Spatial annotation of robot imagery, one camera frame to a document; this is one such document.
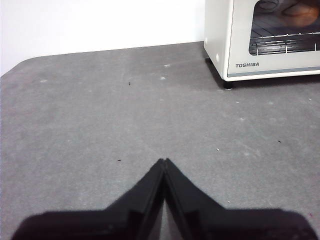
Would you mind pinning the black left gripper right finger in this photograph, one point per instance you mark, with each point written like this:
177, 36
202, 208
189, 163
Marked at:
212, 225

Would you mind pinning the cream Toshiba toaster oven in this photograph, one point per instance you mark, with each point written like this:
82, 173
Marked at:
216, 35

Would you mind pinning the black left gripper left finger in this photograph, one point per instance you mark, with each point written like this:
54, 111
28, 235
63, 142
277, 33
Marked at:
112, 225

